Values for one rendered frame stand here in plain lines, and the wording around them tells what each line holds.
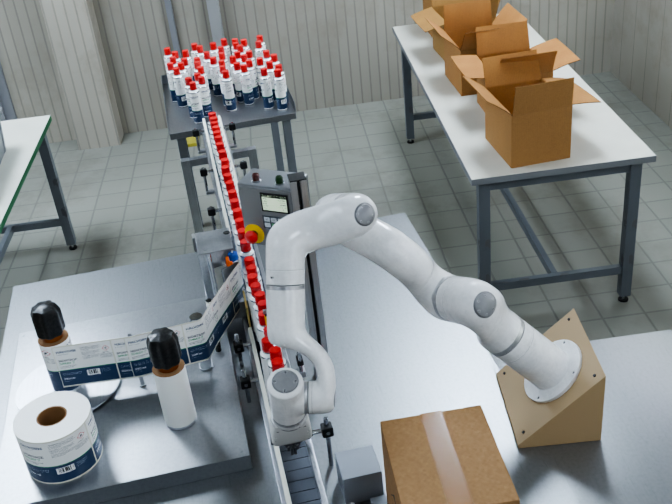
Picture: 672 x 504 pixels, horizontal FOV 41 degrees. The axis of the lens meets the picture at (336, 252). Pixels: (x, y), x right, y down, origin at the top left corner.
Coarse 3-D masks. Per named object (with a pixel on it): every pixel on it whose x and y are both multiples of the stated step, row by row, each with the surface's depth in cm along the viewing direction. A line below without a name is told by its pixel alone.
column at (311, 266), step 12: (288, 180) 235; (300, 180) 232; (300, 192) 235; (300, 204) 237; (312, 252) 244; (312, 264) 246; (312, 276) 248; (312, 288) 251; (312, 300) 253; (312, 312) 254; (312, 324) 256; (324, 324) 257; (312, 336) 258; (324, 336) 259; (324, 348) 261
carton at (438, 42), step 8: (432, 0) 511; (440, 0) 512; (448, 0) 512; (456, 0) 513; (464, 0) 514; (472, 0) 515; (496, 0) 476; (432, 8) 509; (440, 8) 513; (496, 8) 481; (416, 16) 507; (424, 16) 503; (432, 16) 499; (440, 16) 495; (424, 24) 493; (440, 24) 485; (432, 32) 520; (440, 40) 505; (440, 48) 508; (440, 56) 512
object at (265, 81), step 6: (264, 72) 432; (264, 78) 433; (264, 84) 434; (270, 84) 436; (264, 90) 436; (270, 90) 437; (264, 96) 438; (270, 96) 438; (264, 102) 440; (270, 102) 439; (264, 108) 442; (270, 108) 441
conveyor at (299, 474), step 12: (264, 288) 304; (300, 444) 237; (288, 456) 234; (300, 456) 234; (288, 468) 230; (300, 468) 230; (288, 480) 227; (300, 480) 226; (312, 480) 226; (300, 492) 223; (312, 492) 222
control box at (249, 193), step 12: (240, 180) 241; (264, 180) 240; (240, 192) 240; (252, 192) 239; (264, 192) 237; (276, 192) 236; (288, 192) 234; (252, 204) 241; (252, 216) 243; (276, 216) 240; (252, 228) 245; (264, 228) 244; (264, 240) 246
